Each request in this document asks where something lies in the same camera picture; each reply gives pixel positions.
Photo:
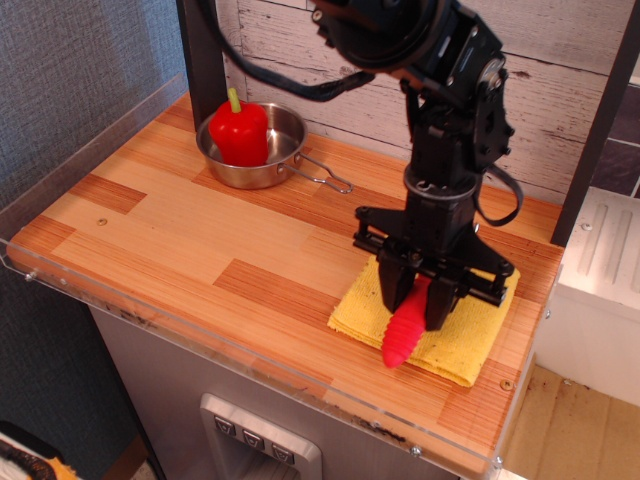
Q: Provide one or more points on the yellow cloth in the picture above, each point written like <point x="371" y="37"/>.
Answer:
<point x="456" y="352"/>

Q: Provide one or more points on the dark vertical post left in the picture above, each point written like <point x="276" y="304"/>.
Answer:
<point x="203" y="57"/>

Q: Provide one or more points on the silver dispenser panel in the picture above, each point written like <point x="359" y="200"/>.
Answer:
<point x="246" y="446"/>

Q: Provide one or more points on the dark vertical post right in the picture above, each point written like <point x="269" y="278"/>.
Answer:
<point x="611" y="99"/>

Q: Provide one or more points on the white toy sink unit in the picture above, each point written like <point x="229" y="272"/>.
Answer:
<point x="590" y="330"/>

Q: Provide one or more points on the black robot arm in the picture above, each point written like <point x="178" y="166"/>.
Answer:
<point x="451" y="69"/>

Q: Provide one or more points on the yellow object bottom left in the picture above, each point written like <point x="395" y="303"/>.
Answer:
<point x="18" y="464"/>

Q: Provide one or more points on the dark vertical post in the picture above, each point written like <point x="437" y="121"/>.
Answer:
<point x="611" y="99"/>
<point x="203" y="57"/>

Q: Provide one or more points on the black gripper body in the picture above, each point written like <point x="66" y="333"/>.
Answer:
<point x="439" y="240"/>

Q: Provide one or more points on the red bell pepper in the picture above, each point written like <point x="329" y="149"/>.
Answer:
<point x="239" y="130"/>

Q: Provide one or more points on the red handled fork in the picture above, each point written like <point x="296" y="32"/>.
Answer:
<point x="406" y="326"/>

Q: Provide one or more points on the clear acrylic table guard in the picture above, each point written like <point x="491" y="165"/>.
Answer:
<point x="227" y="293"/>

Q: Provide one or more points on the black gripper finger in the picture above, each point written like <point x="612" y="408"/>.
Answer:
<point x="442" y="298"/>
<point x="396" y="277"/>

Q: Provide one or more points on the small steel pan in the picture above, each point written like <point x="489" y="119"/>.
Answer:
<point x="287" y="133"/>

